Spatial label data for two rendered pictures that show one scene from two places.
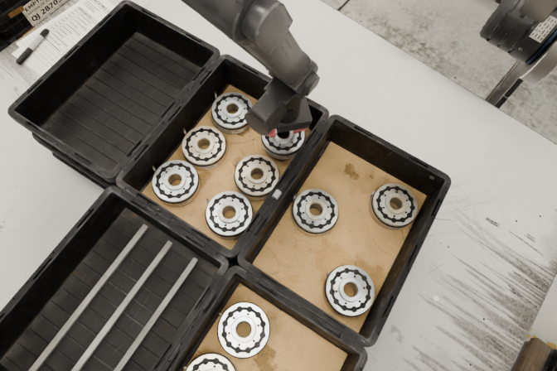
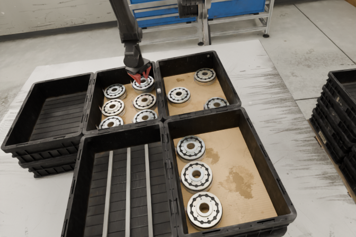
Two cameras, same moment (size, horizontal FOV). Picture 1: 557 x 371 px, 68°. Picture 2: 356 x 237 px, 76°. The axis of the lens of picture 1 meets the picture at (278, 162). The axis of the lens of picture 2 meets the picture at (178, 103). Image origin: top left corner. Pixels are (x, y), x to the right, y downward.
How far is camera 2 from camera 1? 51 cm
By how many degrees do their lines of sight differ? 26
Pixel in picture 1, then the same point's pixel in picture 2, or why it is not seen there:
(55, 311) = (94, 218)
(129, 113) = (67, 124)
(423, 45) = not seen: hidden behind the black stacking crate
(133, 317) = (137, 187)
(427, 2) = not seen: hidden behind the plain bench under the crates
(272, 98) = (129, 46)
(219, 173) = (128, 114)
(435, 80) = (183, 51)
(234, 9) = not seen: outside the picture
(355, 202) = (190, 86)
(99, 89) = (43, 126)
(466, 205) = (229, 73)
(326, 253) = (196, 106)
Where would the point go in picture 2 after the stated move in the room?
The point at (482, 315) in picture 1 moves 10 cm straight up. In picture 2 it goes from (269, 95) to (273, 80)
